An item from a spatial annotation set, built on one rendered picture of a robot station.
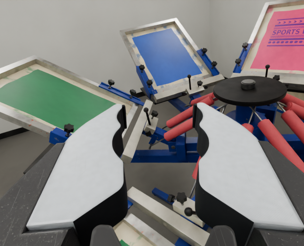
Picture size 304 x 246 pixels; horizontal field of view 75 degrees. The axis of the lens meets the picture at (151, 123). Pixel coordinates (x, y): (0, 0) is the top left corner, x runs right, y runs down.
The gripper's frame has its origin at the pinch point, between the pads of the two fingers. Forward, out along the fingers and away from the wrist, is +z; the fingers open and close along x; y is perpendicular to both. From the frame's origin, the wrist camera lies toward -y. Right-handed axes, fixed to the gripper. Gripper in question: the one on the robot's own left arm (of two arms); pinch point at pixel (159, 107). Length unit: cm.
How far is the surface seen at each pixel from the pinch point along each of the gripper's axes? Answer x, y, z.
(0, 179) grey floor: -220, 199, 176
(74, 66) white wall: -153, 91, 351
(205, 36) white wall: 105, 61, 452
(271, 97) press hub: 46, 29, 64
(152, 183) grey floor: -8, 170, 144
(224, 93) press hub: 31, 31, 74
